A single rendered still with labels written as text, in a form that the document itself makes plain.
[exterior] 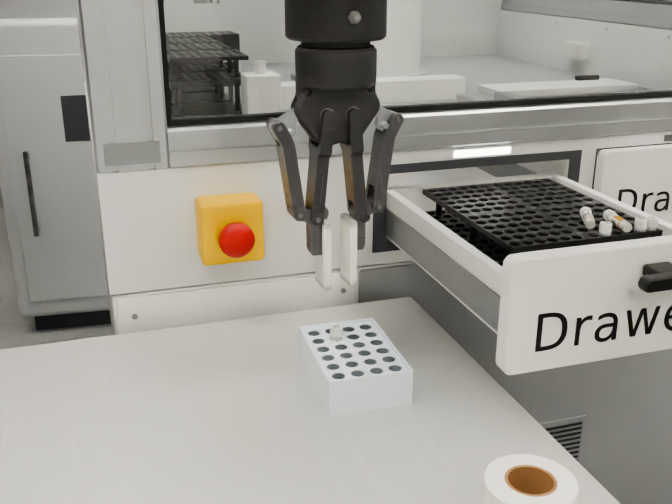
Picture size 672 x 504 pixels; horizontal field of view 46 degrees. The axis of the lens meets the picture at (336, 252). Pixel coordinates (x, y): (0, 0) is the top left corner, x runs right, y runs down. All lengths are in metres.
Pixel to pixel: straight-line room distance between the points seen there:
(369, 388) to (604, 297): 0.23
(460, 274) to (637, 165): 0.40
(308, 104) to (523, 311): 0.27
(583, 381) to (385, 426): 0.56
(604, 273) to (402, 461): 0.24
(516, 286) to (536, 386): 0.53
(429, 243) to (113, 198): 0.35
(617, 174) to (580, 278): 0.42
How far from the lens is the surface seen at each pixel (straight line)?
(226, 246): 0.88
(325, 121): 0.74
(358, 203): 0.77
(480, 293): 0.78
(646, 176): 1.16
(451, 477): 0.70
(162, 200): 0.93
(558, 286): 0.72
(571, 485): 0.64
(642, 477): 1.44
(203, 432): 0.76
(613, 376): 1.29
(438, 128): 1.00
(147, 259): 0.95
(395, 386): 0.77
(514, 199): 0.96
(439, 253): 0.86
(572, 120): 1.10
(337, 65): 0.71
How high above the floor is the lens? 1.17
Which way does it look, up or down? 20 degrees down
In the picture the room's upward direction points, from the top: straight up
